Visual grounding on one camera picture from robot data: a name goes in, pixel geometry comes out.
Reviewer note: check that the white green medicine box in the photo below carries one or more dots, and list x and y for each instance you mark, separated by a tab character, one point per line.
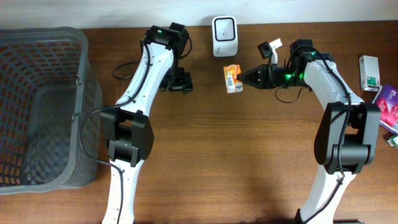
369	73

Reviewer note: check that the grey plastic mesh basket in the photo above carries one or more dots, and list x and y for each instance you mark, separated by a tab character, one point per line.
49	91

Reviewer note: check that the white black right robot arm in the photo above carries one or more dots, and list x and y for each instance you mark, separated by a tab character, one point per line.
347	135

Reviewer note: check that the purple sanitary pad pack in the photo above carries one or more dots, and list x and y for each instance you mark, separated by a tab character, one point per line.
386	100

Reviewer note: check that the green gum pack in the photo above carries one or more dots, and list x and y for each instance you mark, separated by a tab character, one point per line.
393	141

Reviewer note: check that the white barcode scanner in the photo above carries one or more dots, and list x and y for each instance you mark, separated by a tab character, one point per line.
225	36

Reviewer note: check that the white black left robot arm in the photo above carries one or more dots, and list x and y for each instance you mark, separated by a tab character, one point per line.
126	126

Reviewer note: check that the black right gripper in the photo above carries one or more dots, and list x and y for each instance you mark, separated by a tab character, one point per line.
267	76

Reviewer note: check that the orange small box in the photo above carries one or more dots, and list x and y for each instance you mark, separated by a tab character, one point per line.
233	85

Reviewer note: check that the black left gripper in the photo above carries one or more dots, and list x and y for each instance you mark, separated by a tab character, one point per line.
181	88

